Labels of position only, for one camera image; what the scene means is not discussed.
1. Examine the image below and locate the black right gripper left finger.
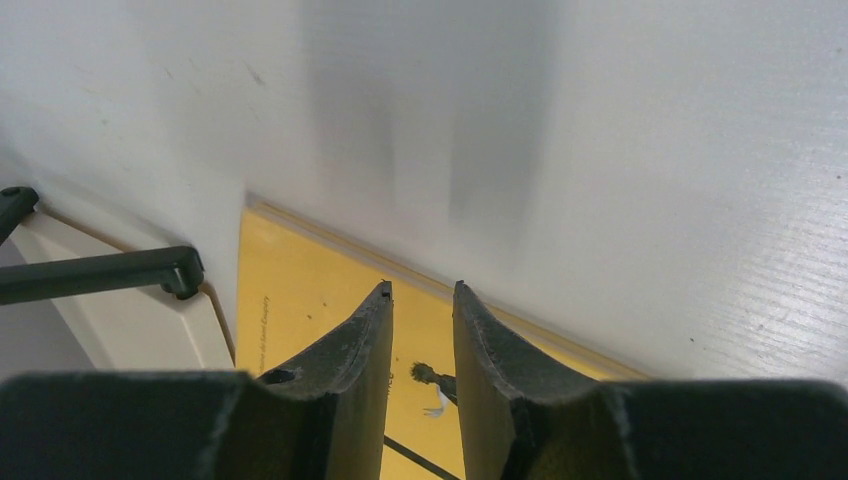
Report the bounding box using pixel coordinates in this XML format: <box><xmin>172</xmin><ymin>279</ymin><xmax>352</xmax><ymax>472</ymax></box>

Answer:
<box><xmin>1</xmin><ymin>281</ymin><xmax>393</xmax><ymax>479</ymax></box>

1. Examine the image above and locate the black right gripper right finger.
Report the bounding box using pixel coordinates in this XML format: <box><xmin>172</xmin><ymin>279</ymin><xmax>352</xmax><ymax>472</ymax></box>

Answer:
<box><xmin>453</xmin><ymin>282</ymin><xmax>847</xmax><ymax>479</ymax></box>

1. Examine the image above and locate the cream three-tier shelf rack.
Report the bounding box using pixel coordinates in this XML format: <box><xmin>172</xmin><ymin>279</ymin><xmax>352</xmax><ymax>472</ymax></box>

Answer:
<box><xmin>1</xmin><ymin>186</ymin><xmax>234</xmax><ymax>370</ymax></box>

